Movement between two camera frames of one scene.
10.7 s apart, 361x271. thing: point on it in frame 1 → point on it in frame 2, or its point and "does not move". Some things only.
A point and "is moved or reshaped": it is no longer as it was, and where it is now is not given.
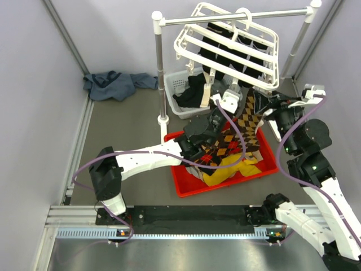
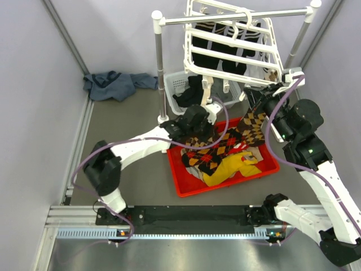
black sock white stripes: [238, 39] → [233, 65]
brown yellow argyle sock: [248, 120] is moved or reshaped
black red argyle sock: [212, 152] does not move
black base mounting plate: [258, 215] does not move
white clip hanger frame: [240, 51] is moved or reshaped
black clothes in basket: [192, 96] does not move
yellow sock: [245, 168] does not move
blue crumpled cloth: [116, 86] does not move
